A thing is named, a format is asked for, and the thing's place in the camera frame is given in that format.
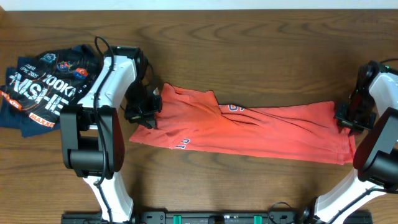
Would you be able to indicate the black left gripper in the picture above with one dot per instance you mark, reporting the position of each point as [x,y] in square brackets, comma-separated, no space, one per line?
[150,116]

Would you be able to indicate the orange red t-shirt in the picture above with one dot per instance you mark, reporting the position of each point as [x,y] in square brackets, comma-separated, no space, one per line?
[194,121]

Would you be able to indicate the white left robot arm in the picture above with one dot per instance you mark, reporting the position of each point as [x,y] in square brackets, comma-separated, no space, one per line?
[92,140]

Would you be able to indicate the black printed folded shirt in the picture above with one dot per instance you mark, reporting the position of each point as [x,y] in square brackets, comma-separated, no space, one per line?
[43,84]

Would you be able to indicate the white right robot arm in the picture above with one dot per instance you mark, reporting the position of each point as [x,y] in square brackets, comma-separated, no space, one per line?
[374,170]

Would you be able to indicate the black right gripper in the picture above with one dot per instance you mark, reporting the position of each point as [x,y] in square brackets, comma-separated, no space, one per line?
[357,128]

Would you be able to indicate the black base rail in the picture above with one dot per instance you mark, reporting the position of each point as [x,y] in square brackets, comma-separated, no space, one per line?
[160,217]

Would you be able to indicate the dark blue folded shirt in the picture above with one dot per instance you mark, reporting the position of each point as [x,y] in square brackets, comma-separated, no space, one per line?
[18,124]

